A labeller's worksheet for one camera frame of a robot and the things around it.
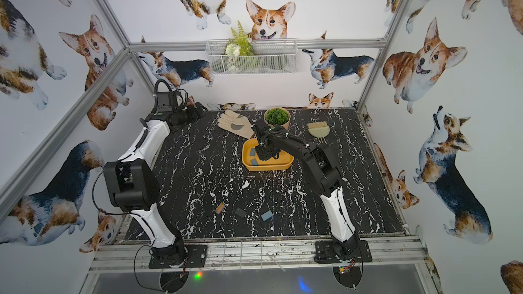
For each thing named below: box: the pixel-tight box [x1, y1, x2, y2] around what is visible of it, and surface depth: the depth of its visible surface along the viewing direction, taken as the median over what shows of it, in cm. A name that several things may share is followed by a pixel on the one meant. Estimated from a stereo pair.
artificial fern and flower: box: [224, 20, 255, 73], surface depth 85 cm
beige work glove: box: [217, 110, 255, 139], surface depth 116 cm
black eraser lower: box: [234, 206, 247, 218], surface depth 86 cm
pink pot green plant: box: [263, 106, 291, 130], surface depth 106 cm
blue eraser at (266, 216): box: [260, 210, 274, 222], surface depth 85 cm
